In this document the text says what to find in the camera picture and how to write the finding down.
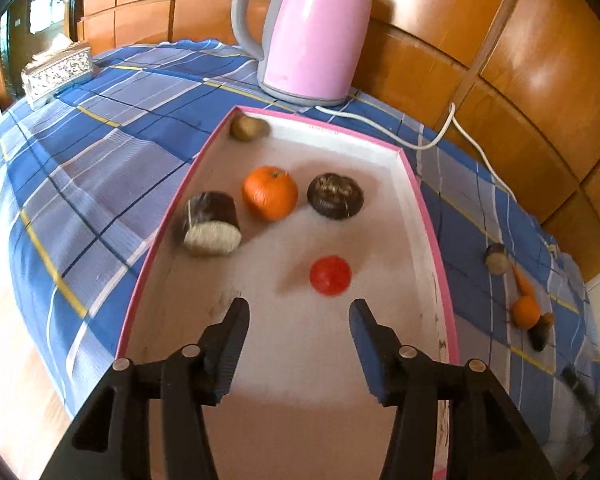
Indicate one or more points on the orange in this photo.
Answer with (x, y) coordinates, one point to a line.
(525, 311)
(270, 194)

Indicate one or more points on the patterned white tissue box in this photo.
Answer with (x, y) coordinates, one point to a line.
(60, 72)

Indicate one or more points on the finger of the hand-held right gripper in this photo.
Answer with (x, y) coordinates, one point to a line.
(582, 390)

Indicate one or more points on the dark glass door cabinet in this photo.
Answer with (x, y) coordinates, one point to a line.
(40, 10)

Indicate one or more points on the wooden panelled wardrobe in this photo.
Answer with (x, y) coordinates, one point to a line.
(530, 85)

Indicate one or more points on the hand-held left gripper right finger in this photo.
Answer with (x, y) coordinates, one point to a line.
(367, 360)

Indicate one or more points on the pink electric kettle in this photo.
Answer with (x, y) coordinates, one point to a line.
(315, 35)

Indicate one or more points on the dark mushroom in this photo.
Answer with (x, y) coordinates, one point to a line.
(539, 337)

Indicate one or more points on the small orange carrot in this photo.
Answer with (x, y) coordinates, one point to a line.
(524, 284)

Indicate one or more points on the pink shallow cardboard box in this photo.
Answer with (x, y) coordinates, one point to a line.
(300, 385)

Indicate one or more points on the dark round water chestnut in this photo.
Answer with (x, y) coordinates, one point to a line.
(335, 196)

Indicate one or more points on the small tan potato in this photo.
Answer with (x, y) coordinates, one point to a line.
(247, 128)

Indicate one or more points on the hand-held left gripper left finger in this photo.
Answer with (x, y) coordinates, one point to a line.
(232, 355)

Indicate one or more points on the blue checked blanket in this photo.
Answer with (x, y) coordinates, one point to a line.
(105, 160)

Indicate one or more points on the small red tomato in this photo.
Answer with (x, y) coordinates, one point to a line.
(330, 275)

